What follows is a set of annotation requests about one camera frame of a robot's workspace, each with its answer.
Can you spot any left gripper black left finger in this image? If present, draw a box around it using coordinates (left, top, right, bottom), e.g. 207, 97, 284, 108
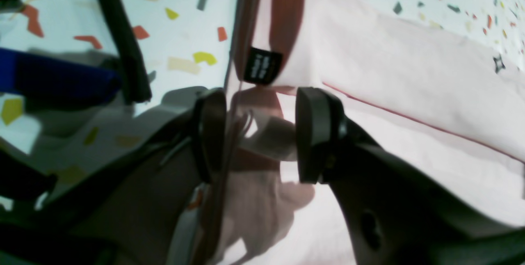
1, 88, 227, 265

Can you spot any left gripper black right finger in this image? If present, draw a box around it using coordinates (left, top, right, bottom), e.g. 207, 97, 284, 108
295, 87, 524, 265

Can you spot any pink T-shirt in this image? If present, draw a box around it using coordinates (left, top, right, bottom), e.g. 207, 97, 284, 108
197, 0, 525, 265

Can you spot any blue clamp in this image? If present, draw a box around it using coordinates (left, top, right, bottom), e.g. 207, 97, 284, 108
0, 48, 121, 107

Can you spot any black cylinder with wires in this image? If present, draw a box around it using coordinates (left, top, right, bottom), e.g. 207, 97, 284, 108
98, 0, 152, 104

